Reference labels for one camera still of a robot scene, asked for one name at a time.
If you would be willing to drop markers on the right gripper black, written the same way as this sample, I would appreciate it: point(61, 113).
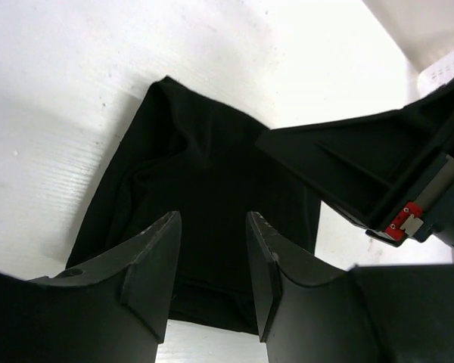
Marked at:
point(369, 168)

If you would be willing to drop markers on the white plastic laundry basket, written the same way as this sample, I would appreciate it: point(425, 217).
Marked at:
point(436, 75)

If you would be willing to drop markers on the black tank top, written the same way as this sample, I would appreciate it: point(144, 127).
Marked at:
point(188, 153)

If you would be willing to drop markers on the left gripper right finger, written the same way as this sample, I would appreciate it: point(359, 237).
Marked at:
point(310, 311)

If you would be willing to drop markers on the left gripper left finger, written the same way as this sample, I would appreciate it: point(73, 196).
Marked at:
point(112, 308)

